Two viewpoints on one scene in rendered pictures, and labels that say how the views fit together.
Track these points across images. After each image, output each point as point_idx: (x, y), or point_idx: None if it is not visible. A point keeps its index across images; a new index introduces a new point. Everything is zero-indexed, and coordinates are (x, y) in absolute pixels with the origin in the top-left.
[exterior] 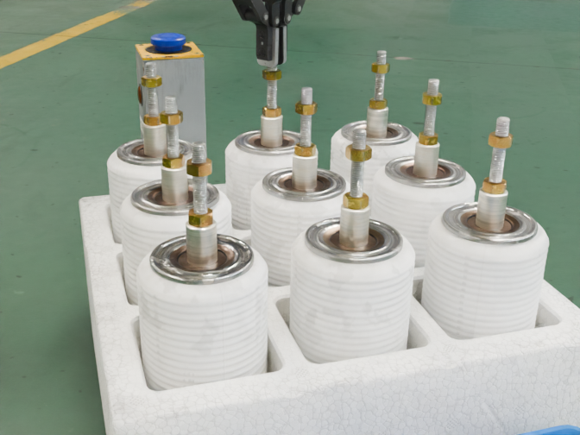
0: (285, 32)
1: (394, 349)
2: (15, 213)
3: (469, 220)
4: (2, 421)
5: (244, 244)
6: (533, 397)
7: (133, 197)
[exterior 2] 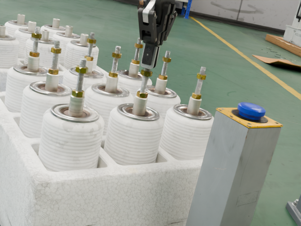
0: (144, 47)
1: None
2: None
3: (40, 72)
4: None
5: (122, 74)
6: None
7: (173, 91)
